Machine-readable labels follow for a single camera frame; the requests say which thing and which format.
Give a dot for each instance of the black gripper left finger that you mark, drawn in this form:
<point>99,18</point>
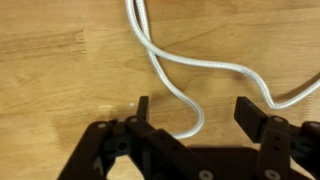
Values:
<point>160,150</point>

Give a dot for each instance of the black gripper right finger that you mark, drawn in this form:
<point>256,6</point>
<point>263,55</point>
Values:
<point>276,143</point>

